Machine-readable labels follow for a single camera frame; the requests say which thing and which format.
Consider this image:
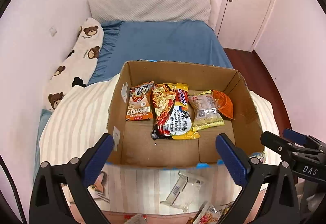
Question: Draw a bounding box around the black cable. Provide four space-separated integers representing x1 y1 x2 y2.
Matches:
0 154 28 224

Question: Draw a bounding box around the white wall socket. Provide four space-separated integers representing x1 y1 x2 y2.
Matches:
49 26 57 37

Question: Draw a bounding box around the clear white wrapper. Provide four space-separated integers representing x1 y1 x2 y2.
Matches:
160 171 206 212

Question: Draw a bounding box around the white door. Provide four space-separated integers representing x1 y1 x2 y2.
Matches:
218 0 272 52

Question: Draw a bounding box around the yellow clear cracker packet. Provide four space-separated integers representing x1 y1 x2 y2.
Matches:
188 91 225 131

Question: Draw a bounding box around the blue bed sheet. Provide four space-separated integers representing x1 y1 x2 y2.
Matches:
33 19 234 184

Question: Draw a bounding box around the grey white pillow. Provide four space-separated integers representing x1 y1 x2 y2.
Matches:
88 0 218 29

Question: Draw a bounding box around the oat cookie packet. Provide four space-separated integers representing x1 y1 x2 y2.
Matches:
192 202 233 224

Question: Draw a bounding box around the korean noodle packet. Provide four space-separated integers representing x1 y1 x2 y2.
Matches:
151 83 200 140

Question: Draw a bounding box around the bear print white pillow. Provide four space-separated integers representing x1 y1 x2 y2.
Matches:
43 17 104 111

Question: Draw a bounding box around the orange panda snack packet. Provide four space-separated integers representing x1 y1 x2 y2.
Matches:
126 81 154 121

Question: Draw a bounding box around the striped white pink quilt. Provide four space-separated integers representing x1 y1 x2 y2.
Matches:
39 72 281 215

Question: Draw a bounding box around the cardboard snack box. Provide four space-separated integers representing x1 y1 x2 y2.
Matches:
108 61 264 168

